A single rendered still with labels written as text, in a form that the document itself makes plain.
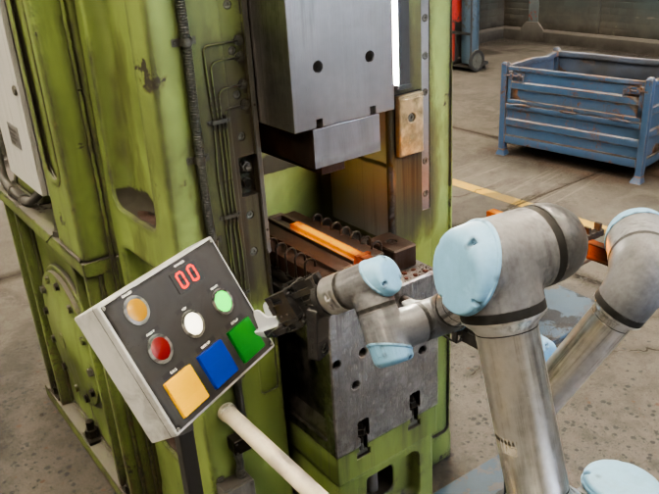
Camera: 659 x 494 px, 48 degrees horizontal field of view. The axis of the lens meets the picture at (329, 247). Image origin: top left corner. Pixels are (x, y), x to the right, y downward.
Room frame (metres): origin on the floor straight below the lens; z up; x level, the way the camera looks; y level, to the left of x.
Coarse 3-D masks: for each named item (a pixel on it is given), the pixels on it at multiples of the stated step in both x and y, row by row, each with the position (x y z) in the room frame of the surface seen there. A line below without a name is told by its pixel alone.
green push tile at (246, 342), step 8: (248, 320) 1.38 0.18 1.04; (232, 328) 1.34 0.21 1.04; (240, 328) 1.35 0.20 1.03; (248, 328) 1.37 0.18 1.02; (232, 336) 1.33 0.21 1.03; (240, 336) 1.34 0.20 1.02; (248, 336) 1.36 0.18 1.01; (256, 336) 1.37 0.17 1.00; (232, 344) 1.32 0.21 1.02; (240, 344) 1.33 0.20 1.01; (248, 344) 1.34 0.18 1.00; (256, 344) 1.36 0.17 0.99; (264, 344) 1.37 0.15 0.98; (240, 352) 1.32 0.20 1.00; (248, 352) 1.33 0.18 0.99; (256, 352) 1.34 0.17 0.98; (248, 360) 1.32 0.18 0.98
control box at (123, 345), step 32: (192, 256) 1.40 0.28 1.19; (128, 288) 1.25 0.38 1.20; (160, 288) 1.29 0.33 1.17; (192, 288) 1.35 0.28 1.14; (224, 288) 1.40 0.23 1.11; (96, 320) 1.18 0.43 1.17; (128, 320) 1.20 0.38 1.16; (160, 320) 1.25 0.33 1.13; (224, 320) 1.35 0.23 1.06; (96, 352) 1.19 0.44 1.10; (128, 352) 1.16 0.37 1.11; (192, 352) 1.25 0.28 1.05; (128, 384) 1.15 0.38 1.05; (160, 384) 1.15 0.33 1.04; (224, 384) 1.25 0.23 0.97; (160, 416) 1.12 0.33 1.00; (192, 416) 1.15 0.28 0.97
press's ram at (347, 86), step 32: (256, 0) 1.73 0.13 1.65; (288, 0) 1.64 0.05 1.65; (320, 0) 1.69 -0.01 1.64; (352, 0) 1.74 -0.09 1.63; (384, 0) 1.79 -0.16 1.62; (256, 32) 1.74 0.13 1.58; (288, 32) 1.64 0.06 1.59; (320, 32) 1.69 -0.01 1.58; (352, 32) 1.74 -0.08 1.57; (384, 32) 1.79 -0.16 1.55; (256, 64) 1.75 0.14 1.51; (288, 64) 1.64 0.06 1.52; (320, 64) 1.69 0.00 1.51; (352, 64) 1.73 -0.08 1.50; (384, 64) 1.79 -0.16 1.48; (256, 96) 1.76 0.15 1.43; (288, 96) 1.65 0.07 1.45; (320, 96) 1.68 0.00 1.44; (352, 96) 1.73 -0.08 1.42; (384, 96) 1.79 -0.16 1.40; (288, 128) 1.65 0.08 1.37
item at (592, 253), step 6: (492, 210) 1.99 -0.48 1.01; (498, 210) 1.98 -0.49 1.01; (486, 216) 1.98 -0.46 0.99; (594, 240) 1.71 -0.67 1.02; (588, 246) 1.70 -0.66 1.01; (594, 246) 1.69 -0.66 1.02; (600, 246) 1.68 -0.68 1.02; (588, 252) 1.71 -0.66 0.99; (594, 252) 1.69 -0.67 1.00; (600, 252) 1.68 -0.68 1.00; (606, 252) 1.66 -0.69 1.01; (588, 258) 1.70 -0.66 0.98; (594, 258) 1.69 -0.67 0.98; (600, 258) 1.68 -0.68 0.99; (606, 258) 1.66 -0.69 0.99; (606, 264) 1.66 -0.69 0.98
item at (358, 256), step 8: (296, 224) 1.97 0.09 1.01; (304, 224) 1.96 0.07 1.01; (304, 232) 1.92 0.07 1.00; (312, 232) 1.90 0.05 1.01; (320, 232) 1.90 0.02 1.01; (320, 240) 1.86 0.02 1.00; (328, 240) 1.84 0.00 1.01; (336, 240) 1.84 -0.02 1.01; (336, 248) 1.80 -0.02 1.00; (344, 248) 1.78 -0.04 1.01; (352, 248) 1.78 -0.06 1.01; (352, 256) 1.74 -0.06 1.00; (360, 256) 1.72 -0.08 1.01; (368, 256) 1.72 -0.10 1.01
